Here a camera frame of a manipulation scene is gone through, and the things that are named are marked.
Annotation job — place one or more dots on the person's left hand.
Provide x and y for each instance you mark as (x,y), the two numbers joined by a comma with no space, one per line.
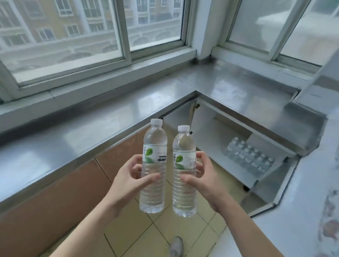
(124,185)

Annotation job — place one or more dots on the person's right hand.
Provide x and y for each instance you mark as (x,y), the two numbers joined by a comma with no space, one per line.
(208,185)

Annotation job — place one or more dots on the person's right middle finger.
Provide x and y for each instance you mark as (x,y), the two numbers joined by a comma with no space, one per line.
(199,167)

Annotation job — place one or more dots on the person's left middle finger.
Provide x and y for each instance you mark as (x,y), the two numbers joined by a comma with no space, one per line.
(138,170)

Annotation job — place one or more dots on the person's right thumb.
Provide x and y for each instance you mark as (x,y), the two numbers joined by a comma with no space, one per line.
(190,182)

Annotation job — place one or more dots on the person's left thumb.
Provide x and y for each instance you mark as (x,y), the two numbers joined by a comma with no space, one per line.
(149,180)

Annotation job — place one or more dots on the clear water bottle green label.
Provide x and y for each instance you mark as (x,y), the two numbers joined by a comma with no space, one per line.
(155,148)
(184,148)

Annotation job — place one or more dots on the person's left forearm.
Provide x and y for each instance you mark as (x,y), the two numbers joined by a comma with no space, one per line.
(87,230)

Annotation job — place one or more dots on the person's right forearm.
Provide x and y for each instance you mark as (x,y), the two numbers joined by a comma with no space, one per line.
(246,233)

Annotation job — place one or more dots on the small brown cabinet door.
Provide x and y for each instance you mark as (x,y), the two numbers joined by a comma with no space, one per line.
(119,156)

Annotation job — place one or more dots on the wrapped pack of water bottles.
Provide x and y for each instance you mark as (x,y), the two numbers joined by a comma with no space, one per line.
(249,155)

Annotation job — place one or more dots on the grey shoe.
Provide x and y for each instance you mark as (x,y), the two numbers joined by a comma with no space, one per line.
(177,247)

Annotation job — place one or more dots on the stainless steel cabinet door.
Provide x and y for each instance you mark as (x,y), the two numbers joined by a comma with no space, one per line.
(275,182)

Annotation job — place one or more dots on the large brown cabinet door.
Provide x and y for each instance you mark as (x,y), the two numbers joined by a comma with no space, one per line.
(53,206)

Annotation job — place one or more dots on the stainless steel box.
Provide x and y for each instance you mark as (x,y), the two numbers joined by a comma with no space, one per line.
(315,90)

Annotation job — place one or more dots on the wide white framed window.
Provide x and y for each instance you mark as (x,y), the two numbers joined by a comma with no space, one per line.
(79,39)

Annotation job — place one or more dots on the narrow white framed window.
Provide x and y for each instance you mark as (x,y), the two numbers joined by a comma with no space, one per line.
(278,26)

